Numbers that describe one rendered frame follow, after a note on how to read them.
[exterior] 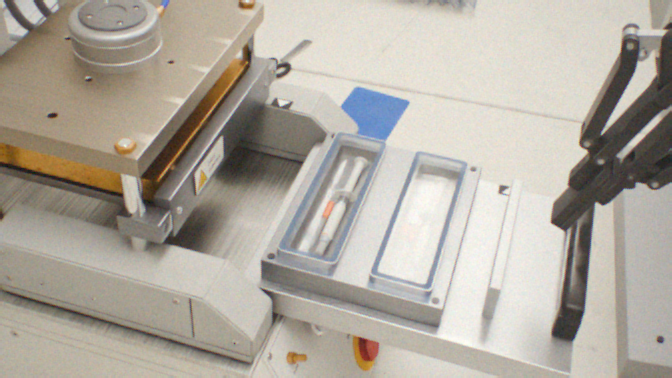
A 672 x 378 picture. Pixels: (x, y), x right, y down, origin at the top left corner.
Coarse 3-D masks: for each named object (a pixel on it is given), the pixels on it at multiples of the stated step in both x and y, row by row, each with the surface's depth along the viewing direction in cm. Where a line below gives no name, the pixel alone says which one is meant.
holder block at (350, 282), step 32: (320, 160) 80; (384, 160) 81; (384, 192) 77; (384, 224) 74; (352, 256) 70; (448, 256) 71; (320, 288) 69; (352, 288) 68; (384, 288) 68; (448, 288) 69; (416, 320) 68
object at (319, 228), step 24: (336, 144) 81; (360, 144) 81; (384, 144) 81; (336, 168) 78; (360, 168) 78; (312, 192) 75; (336, 192) 75; (360, 192) 75; (312, 216) 73; (336, 216) 73; (288, 240) 70; (312, 240) 70; (336, 240) 70
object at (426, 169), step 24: (432, 168) 79; (456, 168) 79; (408, 192) 76; (432, 192) 76; (456, 192) 76; (408, 216) 73; (432, 216) 74; (384, 240) 71; (408, 240) 71; (432, 240) 71; (384, 264) 69; (408, 264) 69; (432, 264) 69
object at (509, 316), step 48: (288, 192) 80; (480, 192) 82; (528, 192) 82; (480, 240) 76; (528, 240) 77; (288, 288) 70; (480, 288) 72; (528, 288) 72; (384, 336) 69; (432, 336) 67; (480, 336) 68; (528, 336) 68
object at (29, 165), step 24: (240, 72) 80; (216, 96) 77; (192, 120) 73; (0, 144) 70; (168, 144) 71; (192, 144) 72; (0, 168) 72; (24, 168) 71; (48, 168) 70; (72, 168) 69; (96, 168) 68; (168, 168) 68; (72, 192) 71; (96, 192) 70; (120, 192) 69; (144, 192) 68
